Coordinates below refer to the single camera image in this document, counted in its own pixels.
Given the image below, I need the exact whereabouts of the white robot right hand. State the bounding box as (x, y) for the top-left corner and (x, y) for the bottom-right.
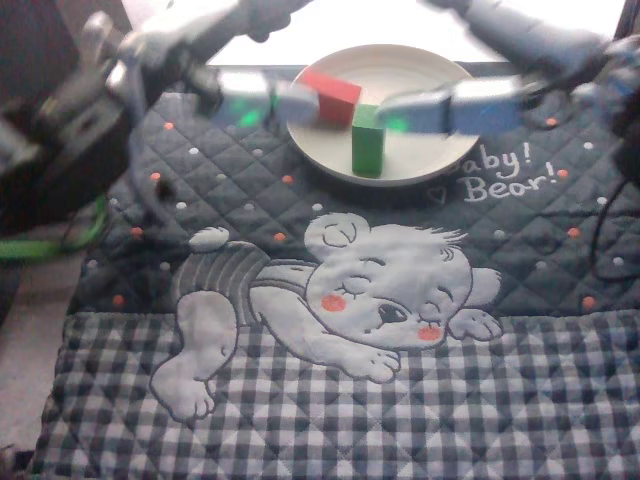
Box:
(214, 73), (322, 129)

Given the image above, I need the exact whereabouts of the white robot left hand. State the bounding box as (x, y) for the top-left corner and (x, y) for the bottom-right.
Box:
(373, 78), (527, 137)

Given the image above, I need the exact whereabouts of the red rectangular wooden block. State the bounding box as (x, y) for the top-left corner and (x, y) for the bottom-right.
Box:
(299, 68), (362, 130)

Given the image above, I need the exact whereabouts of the green rectangular wooden block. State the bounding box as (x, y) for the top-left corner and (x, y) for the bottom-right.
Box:
(351, 103), (386, 179)

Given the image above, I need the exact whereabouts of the round white plate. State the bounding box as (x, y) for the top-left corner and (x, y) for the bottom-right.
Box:
(287, 44), (481, 187)

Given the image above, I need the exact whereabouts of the grey quilt with printed bear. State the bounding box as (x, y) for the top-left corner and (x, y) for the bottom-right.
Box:
(29, 59), (640, 480)

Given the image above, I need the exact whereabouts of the thin black cable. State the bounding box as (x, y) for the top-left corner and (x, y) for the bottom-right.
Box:
(589, 172), (640, 281)

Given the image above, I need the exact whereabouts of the dark brown background post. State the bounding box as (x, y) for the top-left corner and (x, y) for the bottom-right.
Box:
(617, 0), (640, 41)

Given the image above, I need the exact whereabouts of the green cable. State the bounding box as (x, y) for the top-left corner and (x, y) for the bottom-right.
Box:
(0, 194), (110, 262)

